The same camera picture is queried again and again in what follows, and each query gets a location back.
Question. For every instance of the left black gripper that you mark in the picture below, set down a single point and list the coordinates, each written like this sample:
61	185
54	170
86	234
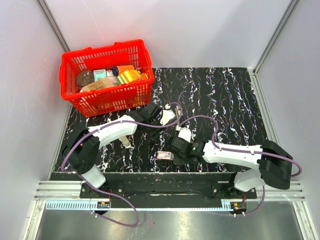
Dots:
154	133

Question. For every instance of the orange cylinder can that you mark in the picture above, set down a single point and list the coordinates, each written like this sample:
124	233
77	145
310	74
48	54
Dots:
119	69

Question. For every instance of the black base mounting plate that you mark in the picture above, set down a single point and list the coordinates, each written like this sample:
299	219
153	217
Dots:
216	185

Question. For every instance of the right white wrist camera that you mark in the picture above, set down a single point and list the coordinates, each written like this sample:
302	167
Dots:
184	133

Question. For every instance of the brown cardboard box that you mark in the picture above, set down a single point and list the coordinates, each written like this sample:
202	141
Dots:
98	85

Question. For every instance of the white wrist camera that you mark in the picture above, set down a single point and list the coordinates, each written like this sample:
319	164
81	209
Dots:
167	115
184	133

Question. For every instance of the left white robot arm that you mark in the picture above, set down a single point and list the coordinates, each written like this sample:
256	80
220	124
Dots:
81	147

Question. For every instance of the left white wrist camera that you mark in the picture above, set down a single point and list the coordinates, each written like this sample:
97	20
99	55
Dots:
167	115

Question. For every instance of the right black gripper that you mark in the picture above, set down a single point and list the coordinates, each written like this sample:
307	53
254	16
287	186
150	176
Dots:
177	161

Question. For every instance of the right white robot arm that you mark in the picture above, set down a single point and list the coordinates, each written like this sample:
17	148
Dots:
268	164

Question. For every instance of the teal white box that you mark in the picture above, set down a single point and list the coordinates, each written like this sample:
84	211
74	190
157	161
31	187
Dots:
99	74

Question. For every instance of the yellow green box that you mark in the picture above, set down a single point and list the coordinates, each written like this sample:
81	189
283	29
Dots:
128	76

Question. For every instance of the red plastic shopping basket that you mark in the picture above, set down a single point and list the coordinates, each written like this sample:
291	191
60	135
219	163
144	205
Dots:
120	97

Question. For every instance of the black marble pattern mat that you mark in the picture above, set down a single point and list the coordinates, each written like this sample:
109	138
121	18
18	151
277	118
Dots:
208	96

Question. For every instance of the white staple box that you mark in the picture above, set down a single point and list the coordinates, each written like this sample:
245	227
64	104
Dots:
165	155

